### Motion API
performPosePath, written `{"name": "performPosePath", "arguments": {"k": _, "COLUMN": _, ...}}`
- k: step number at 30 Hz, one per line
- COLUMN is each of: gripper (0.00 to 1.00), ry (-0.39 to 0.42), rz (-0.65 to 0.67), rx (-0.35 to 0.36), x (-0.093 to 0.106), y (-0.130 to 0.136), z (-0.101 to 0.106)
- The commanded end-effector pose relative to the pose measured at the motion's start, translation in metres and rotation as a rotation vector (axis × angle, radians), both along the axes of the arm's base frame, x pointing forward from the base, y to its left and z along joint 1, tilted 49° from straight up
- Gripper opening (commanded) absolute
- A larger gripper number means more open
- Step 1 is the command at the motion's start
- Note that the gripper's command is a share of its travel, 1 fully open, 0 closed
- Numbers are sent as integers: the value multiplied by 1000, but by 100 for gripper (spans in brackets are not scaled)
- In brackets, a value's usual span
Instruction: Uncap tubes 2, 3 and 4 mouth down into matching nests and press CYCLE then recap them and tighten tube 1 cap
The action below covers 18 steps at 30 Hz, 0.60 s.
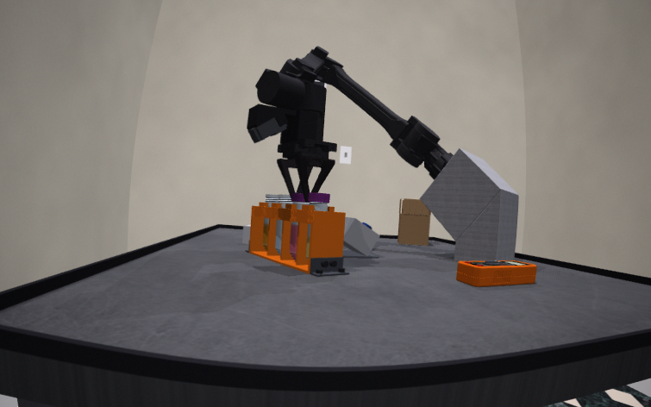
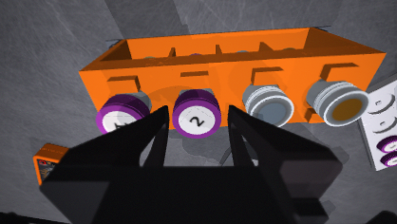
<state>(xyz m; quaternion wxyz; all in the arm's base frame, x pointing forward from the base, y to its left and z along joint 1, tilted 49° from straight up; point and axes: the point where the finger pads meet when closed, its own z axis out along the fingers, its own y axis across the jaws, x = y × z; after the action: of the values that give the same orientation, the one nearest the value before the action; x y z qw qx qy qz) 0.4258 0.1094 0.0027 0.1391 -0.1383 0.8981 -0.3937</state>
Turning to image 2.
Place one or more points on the black table edge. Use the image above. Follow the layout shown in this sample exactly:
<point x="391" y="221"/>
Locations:
<point x="33" y="220"/>

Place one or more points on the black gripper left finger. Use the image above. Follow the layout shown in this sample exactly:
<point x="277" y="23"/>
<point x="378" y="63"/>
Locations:
<point x="123" y="146"/>

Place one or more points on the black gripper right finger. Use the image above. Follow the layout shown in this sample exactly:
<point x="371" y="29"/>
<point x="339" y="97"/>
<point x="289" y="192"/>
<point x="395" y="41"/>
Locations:
<point x="307" y="167"/>

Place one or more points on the white threaded tube neck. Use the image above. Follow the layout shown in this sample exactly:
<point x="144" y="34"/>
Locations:
<point x="341" y="104"/>

